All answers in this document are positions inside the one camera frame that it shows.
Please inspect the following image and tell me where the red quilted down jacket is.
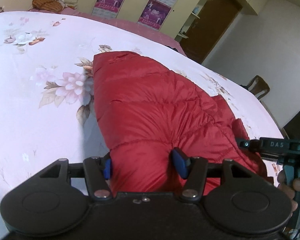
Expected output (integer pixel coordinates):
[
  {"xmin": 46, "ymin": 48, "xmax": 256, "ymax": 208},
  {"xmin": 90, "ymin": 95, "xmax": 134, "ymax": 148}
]
[{"xmin": 93, "ymin": 51, "xmax": 268, "ymax": 193}]

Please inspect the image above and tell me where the person right hand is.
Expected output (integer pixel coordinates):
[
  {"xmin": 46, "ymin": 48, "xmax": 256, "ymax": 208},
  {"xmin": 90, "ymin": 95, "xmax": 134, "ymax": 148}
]
[{"xmin": 277, "ymin": 170, "xmax": 300, "ymax": 212}]

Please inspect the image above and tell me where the wooden chair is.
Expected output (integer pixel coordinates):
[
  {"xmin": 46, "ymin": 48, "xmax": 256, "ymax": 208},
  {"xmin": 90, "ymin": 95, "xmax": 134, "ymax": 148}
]
[{"xmin": 241, "ymin": 75, "xmax": 270, "ymax": 100}]

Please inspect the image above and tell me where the pink striped blanket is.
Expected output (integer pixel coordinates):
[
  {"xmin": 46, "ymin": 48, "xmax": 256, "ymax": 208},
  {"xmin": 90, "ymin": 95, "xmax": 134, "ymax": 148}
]
[{"xmin": 27, "ymin": 6, "xmax": 187, "ymax": 55}]

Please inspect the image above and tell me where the brown wooden door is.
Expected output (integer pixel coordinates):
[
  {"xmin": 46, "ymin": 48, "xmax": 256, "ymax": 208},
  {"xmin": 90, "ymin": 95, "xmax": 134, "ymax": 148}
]
[{"xmin": 180, "ymin": 0, "xmax": 242, "ymax": 64}]

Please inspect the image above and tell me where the lower right purple poster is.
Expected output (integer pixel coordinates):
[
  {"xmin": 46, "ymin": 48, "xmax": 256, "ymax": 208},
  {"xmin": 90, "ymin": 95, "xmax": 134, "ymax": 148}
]
[{"xmin": 138, "ymin": 0, "xmax": 171, "ymax": 30}]

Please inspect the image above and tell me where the lower left purple poster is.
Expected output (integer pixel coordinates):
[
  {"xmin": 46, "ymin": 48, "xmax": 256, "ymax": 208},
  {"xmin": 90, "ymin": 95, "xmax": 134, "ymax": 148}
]
[{"xmin": 91, "ymin": 0, "xmax": 124, "ymax": 19}]

